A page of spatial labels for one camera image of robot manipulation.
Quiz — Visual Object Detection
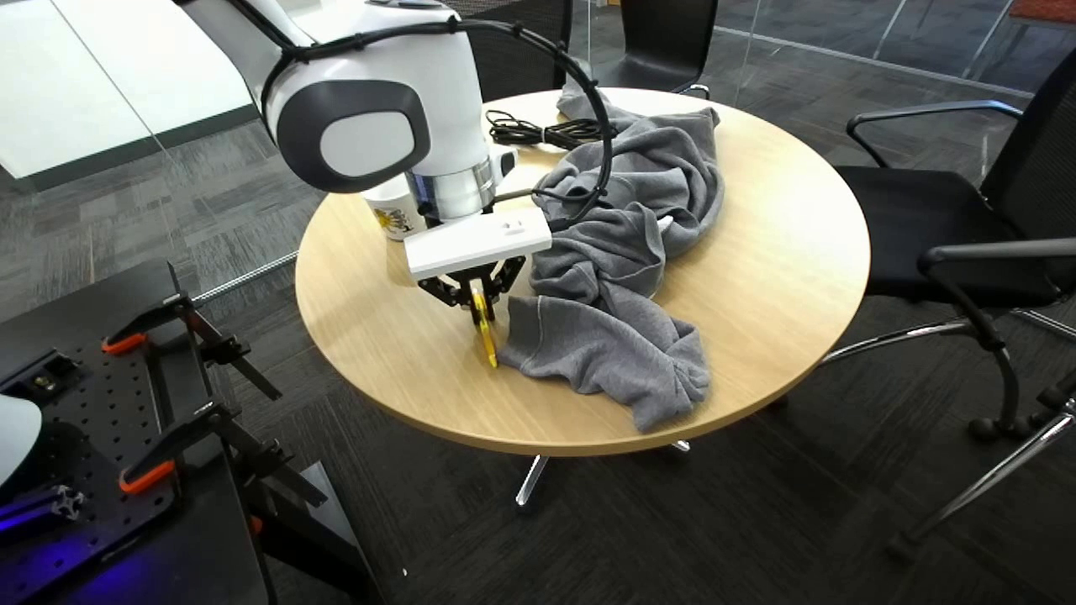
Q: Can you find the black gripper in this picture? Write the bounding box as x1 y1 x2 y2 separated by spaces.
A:
416 254 526 330

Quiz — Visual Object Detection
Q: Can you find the yellow ballpoint pen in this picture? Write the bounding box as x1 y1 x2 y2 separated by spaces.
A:
466 279 503 371

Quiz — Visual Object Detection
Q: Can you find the grey hooded sweatshirt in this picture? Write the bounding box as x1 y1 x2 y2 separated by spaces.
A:
497 58 728 436

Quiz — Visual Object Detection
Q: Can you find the chrome table base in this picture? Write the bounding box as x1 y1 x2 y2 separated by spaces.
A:
512 436 696 510

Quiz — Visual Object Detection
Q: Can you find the black mesh office chair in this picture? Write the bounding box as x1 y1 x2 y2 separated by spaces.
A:
620 0 724 100
460 0 577 107
819 48 1076 560

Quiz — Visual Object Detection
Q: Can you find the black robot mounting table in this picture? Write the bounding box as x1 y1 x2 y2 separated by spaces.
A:
0 259 381 605

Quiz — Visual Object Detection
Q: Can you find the orange upholstered bench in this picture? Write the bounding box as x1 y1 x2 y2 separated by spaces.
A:
1004 0 1076 28

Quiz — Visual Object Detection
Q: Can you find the black coiled cable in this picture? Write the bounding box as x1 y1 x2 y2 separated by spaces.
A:
479 105 622 153

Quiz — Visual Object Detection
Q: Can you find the orange handled bar clamp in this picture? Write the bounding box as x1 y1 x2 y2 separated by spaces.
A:
115 402 328 510
97 264 285 403

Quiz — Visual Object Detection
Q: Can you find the grey metal base bracket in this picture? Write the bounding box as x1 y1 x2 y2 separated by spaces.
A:
0 482 86 533

